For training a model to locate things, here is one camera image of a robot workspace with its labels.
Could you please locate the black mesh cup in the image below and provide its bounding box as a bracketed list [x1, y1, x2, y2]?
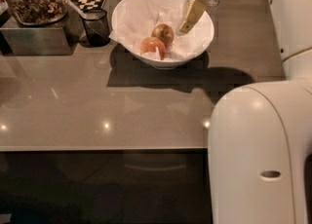
[81, 9, 110, 47]

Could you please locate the red apple front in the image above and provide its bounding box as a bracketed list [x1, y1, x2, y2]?
[140, 37, 166, 60]

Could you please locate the white paper napkin liner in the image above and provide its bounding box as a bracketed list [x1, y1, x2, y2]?
[108, 0, 208, 61]

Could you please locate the white ceramic bowl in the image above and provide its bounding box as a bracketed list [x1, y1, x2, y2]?
[110, 0, 215, 70]

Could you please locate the black white marker card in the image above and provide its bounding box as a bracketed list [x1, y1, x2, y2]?
[70, 0, 106, 12]

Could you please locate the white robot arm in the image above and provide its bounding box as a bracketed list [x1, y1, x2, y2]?
[208, 0, 312, 224]

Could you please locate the yellow-red apple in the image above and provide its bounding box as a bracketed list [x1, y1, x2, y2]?
[151, 23, 175, 47]

